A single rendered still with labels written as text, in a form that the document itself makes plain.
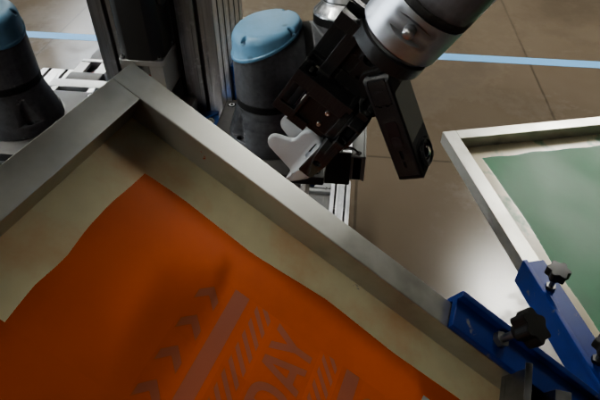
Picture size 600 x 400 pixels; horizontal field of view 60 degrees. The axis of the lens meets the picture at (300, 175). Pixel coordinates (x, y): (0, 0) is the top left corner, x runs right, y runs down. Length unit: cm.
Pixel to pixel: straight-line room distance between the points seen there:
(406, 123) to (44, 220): 35
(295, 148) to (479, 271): 203
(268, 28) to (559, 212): 87
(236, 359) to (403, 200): 225
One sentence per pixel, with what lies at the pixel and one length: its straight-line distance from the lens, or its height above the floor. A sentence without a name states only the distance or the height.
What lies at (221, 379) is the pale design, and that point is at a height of 138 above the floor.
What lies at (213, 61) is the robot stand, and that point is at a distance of 109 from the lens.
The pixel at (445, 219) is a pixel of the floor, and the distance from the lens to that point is 269.
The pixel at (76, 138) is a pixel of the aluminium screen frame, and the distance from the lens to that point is 56.
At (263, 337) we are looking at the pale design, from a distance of 57.
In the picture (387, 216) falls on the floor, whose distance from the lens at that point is 264.
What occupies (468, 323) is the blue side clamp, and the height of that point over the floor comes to 130.
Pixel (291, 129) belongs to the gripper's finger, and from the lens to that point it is 57.
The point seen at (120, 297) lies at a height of 145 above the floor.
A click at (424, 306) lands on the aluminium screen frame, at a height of 132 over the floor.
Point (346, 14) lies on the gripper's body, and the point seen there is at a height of 167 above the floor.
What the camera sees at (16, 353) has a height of 147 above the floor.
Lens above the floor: 185
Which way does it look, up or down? 41 degrees down
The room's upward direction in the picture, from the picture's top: straight up
